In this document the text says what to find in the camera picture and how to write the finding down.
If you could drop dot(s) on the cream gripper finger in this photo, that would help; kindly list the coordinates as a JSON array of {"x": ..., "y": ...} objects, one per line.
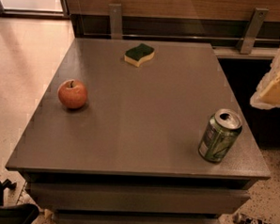
[{"x": 267, "y": 95}]

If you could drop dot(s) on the green soda can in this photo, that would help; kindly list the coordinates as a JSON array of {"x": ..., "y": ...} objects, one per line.
[{"x": 221, "y": 133}]

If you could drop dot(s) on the green and yellow sponge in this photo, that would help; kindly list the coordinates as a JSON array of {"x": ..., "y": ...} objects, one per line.
[{"x": 139, "y": 54}]

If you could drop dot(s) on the grey drawer cabinet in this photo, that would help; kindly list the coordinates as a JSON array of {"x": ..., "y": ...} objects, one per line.
[{"x": 130, "y": 154}]

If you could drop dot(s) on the red apple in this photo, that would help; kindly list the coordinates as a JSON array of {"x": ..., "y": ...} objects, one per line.
[{"x": 72, "y": 94}]

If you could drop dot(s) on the black chair base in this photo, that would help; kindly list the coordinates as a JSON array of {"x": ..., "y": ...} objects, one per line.
[{"x": 16, "y": 214}]

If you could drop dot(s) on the right metal wall bracket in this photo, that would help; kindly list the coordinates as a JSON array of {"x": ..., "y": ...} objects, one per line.
[{"x": 246, "y": 44}]

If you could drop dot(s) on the metal wall bracket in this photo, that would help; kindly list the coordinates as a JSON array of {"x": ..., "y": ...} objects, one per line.
[
  {"x": 246, "y": 44},
  {"x": 115, "y": 19}
]

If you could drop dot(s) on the left metal wall bracket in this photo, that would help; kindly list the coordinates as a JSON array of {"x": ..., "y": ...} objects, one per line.
[{"x": 115, "y": 19}]

